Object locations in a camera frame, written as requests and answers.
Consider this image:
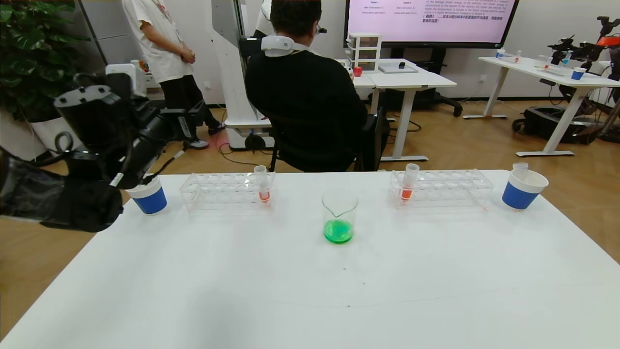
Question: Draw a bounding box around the white neck device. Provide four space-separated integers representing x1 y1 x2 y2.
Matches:
261 35 295 58

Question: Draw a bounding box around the white desktop drawer box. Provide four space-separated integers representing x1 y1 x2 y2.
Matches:
348 32 382 72

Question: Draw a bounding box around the orange pigment test tube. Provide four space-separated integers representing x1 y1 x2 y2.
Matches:
400 163 420 201
254 165 271 203

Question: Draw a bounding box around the seated person in black sweater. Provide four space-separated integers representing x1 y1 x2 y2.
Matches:
245 0 369 173

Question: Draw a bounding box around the clear plastic test tube rack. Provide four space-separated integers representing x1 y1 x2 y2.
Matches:
390 169 494 209
179 172 278 213

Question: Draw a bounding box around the white office desk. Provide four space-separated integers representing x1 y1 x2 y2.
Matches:
339 58 457 162

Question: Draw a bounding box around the white humanoid robot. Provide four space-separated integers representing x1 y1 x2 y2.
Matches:
211 0 277 151

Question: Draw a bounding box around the background clear tube rack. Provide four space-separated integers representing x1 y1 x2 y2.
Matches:
535 56 568 76

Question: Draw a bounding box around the glass beaker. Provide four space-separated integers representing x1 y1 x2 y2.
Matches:
322 190 359 244

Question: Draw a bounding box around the grey tablet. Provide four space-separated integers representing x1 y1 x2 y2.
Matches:
379 63 418 75

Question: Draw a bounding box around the standing person in white shirt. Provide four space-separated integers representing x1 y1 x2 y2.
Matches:
122 0 226 150

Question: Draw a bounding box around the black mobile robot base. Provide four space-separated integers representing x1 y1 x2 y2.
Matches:
512 108 601 146

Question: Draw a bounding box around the long white standing desk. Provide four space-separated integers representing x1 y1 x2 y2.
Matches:
463 57 620 158

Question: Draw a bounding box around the white plant pot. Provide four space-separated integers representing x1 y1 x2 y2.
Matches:
29 116 66 158

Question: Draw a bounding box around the large display screen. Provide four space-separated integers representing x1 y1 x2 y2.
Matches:
345 0 520 49

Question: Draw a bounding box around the blue and white paper cup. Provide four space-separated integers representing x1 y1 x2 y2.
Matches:
125 177 168 215
502 169 549 210

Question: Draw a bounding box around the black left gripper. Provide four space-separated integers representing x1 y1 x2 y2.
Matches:
136 100 207 152

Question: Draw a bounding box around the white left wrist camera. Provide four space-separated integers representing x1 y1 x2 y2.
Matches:
106 63 147 100

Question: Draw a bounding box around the black office chair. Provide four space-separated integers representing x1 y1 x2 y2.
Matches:
269 114 390 173

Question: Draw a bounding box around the large green potted plant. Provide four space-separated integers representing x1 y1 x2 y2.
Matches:
0 0 93 124

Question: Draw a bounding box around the black display stand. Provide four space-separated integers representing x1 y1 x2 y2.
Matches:
387 48 463 118

